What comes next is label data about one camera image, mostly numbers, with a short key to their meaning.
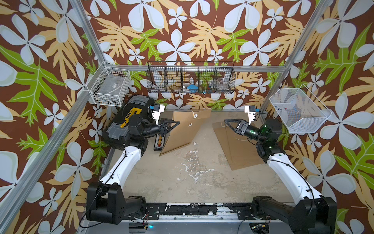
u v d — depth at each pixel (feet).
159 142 3.23
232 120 2.08
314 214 1.25
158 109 2.02
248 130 2.06
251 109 2.10
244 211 2.41
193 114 2.26
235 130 2.01
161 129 2.03
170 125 2.22
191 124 2.43
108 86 2.82
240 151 3.12
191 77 3.26
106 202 1.32
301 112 2.67
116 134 2.75
